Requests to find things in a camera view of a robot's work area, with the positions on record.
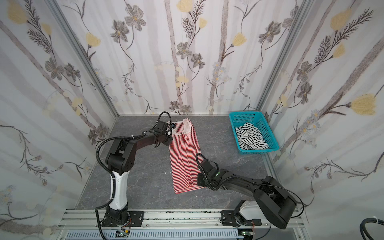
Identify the black white striped tank top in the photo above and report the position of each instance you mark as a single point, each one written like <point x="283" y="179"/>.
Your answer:
<point x="250" y="138"/>

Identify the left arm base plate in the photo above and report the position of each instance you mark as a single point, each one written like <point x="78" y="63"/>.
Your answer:
<point x="132" y="218"/>

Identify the white perforated cable duct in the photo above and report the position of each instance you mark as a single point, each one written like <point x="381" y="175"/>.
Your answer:
<point x="178" y="234"/>

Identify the red white striped tank top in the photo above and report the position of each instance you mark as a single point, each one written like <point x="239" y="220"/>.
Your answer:
<point x="183" y="150"/>

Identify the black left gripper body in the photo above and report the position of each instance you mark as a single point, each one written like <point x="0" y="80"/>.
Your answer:
<point x="167" y="139"/>

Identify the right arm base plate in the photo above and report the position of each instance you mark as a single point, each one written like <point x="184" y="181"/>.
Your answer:
<point x="236" y="220"/>

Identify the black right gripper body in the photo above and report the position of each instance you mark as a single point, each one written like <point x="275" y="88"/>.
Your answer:
<point x="202" y="179"/>

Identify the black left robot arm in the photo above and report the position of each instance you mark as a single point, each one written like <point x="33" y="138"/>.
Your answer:
<point x="120" y="160"/>

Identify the teal plastic basket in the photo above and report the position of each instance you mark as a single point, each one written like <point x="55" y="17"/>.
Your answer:
<point x="238" y="119"/>

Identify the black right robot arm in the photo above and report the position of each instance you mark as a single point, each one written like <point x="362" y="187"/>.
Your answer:
<point x="275" y="202"/>

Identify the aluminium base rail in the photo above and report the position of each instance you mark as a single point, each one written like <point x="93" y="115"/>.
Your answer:
<point x="151" y="220"/>

